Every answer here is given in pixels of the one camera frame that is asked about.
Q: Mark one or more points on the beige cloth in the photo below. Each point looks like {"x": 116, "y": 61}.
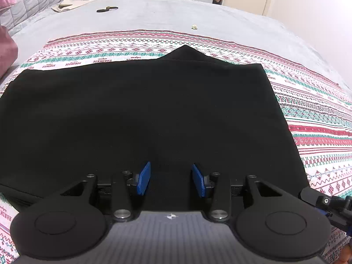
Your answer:
{"x": 66, "y": 5}

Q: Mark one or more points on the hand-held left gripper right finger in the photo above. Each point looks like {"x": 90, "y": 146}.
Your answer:
{"x": 199, "y": 183}

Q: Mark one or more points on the grey bed sheet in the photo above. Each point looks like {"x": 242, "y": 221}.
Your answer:
{"x": 165, "y": 13}

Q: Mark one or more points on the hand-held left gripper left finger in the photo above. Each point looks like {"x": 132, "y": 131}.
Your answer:
{"x": 144, "y": 181}

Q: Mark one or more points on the small black object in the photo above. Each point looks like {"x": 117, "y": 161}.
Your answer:
{"x": 106, "y": 9}

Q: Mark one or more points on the grey quilted blanket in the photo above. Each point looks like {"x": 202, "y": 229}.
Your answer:
{"x": 30, "y": 0}

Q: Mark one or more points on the small white scrap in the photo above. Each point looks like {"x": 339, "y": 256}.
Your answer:
{"x": 194, "y": 27}

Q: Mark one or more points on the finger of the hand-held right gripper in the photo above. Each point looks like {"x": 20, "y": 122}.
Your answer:
{"x": 326, "y": 200}
{"x": 341, "y": 222}

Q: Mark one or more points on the black pants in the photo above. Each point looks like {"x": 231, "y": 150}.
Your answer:
{"x": 137, "y": 115}

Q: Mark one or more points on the striped patterned blanket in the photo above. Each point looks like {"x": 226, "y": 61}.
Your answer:
{"x": 316, "y": 110}

